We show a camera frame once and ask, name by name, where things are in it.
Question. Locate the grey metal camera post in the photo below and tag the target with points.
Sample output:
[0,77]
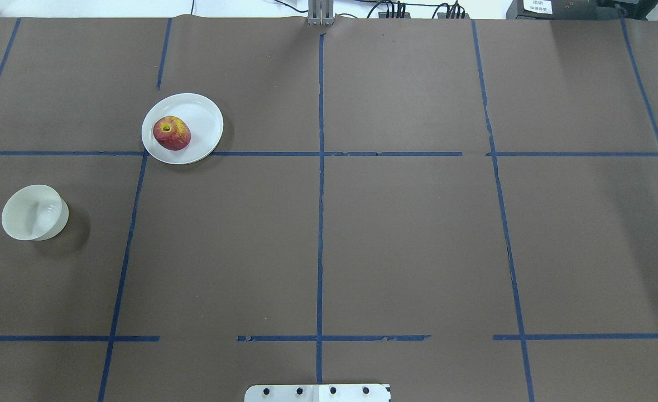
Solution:
[321,12]

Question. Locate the black device with label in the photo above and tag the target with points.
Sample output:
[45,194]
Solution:
[561,10]

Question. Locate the white round plate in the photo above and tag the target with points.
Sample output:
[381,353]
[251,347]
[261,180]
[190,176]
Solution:
[200,114]

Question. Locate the red yellow apple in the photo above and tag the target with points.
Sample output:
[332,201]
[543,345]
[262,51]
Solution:
[172,133]

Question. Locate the white bowl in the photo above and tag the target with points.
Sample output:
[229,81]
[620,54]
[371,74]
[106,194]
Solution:
[36,212]

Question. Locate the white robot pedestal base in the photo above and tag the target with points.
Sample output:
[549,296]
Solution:
[319,392]

